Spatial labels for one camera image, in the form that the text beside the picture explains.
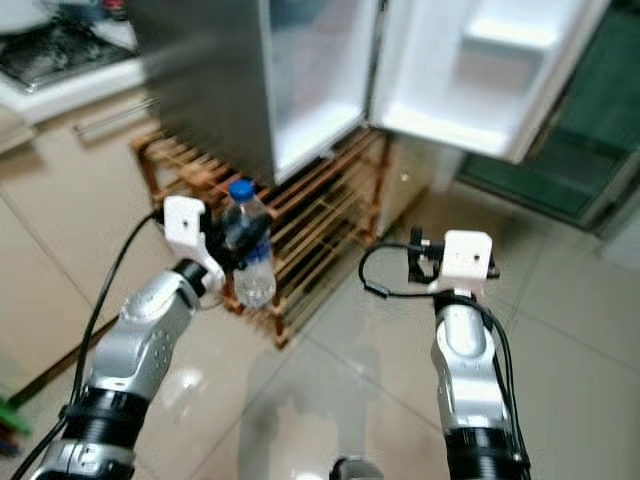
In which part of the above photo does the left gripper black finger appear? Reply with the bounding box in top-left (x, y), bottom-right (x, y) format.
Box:
top-left (227, 221), bottom-right (274, 274)

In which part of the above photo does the water bottle blue cap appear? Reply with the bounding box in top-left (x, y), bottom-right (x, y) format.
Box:
top-left (222, 180), bottom-right (276, 311)

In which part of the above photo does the grey fridge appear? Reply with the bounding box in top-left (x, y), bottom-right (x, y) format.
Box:
top-left (130, 0), bottom-right (376, 189)

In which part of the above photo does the beige woven cloth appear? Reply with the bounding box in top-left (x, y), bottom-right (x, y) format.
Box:
top-left (382, 135), bottom-right (461, 236)

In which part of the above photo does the green glass door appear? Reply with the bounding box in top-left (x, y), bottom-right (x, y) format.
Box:
top-left (455, 0), bottom-right (640, 231)

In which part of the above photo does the white kitchen counter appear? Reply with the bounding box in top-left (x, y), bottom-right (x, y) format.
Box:
top-left (0, 20), bottom-right (151, 126)

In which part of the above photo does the green plastic item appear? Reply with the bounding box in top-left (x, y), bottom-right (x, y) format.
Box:
top-left (0, 395), bottom-right (33, 436)

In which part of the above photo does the steel gas stove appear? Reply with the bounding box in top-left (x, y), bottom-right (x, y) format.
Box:
top-left (0, 20), bottom-right (146, 93)

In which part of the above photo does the white door shelf bin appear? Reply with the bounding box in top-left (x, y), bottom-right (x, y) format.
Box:
top-left (460, 0), bottom-right (566, 51)

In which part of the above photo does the white pot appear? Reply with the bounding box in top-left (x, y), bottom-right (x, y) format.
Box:
top-left (0, 0), bottom-right (51, 29)

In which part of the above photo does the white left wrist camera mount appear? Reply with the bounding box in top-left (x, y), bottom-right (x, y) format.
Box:
top-left (163, 195), bottom-right (226, 293)

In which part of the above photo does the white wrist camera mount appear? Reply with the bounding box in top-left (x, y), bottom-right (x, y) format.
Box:
top-left (163, 195), bottom-right (226, 293)
top-left (428, 230), bottom-right (496, 296)

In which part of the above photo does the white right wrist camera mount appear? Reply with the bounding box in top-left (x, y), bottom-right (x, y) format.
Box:
top-left (428, 230), bottom-right (496, 296)

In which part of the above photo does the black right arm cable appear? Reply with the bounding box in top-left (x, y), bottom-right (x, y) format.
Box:
top-left (358, 243), bottom-right (531, 471)

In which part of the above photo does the metal drawer handle bar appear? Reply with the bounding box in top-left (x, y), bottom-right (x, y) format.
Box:
top-left (75, 100), bottom-right (151, 136)

